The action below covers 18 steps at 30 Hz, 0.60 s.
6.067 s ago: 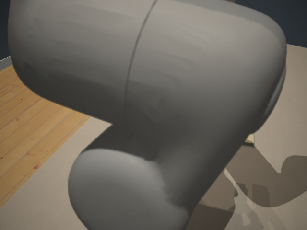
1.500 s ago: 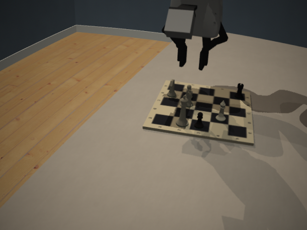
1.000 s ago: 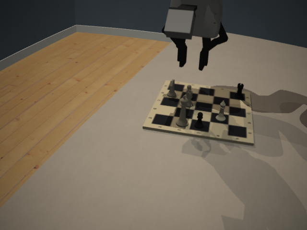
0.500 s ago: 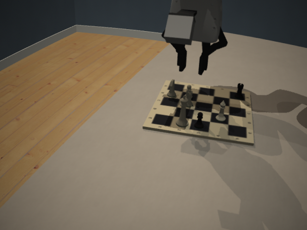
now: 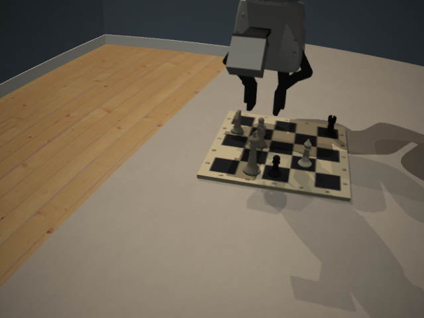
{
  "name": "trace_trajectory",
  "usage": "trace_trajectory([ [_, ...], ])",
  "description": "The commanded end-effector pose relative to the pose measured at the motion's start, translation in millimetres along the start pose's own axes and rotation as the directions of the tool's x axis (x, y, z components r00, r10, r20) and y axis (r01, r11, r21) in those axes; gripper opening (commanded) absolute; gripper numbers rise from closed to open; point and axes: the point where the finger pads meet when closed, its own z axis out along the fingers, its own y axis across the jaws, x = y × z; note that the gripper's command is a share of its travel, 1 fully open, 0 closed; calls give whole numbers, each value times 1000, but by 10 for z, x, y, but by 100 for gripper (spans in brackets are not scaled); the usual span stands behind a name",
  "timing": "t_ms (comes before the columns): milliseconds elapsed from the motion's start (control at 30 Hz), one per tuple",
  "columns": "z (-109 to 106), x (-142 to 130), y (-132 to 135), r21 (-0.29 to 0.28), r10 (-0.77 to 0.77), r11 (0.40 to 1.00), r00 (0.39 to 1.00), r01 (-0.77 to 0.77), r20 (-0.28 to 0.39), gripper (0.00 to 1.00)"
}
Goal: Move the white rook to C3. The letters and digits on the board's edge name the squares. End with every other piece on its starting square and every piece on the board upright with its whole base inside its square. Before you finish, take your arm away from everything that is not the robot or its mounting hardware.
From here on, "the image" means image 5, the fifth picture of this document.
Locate chessboard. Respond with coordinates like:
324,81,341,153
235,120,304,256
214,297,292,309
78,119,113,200
197,111,350,202

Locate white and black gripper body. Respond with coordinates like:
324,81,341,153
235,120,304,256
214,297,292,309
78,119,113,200
234,0,305,73

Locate white chess king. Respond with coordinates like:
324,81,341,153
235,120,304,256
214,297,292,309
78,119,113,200
243,132,260,176

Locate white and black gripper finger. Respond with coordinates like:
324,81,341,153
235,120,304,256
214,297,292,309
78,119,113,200
223,53,257,111
273,51,313,116

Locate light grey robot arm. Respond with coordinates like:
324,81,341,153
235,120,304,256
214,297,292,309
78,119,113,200
225,26,271,78

